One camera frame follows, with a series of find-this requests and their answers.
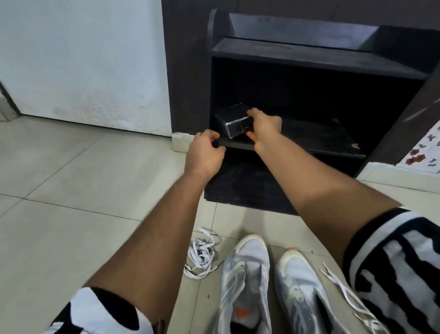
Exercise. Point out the person's right hand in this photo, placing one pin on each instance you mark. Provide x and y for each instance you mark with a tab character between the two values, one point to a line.
268	127

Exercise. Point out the person's left hand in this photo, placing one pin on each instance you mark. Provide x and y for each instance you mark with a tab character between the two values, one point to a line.
204	156

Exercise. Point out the clear plastic box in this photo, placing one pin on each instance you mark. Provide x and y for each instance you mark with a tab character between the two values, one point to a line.
233	115

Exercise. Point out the grey sneaker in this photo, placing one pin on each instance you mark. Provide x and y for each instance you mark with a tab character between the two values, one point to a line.
251	254
299	275

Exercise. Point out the person's left forearm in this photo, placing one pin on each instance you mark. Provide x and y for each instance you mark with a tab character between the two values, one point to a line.
154	247

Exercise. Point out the person's right forearm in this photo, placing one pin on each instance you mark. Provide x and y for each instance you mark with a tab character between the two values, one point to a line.
326	199

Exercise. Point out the black open shelf box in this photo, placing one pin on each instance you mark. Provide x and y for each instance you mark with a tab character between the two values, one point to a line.
309	58

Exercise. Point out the dark brown wooden cabinet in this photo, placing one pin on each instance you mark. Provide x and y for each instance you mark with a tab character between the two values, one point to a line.
189	69

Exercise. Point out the white floral patterned sheet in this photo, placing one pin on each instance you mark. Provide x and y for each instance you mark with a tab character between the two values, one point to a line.
422	151

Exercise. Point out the zebra striped garment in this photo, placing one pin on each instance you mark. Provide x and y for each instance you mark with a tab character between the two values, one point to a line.
395	275

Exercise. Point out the dark door frame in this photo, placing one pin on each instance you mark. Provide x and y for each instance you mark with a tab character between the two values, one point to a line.
7	99

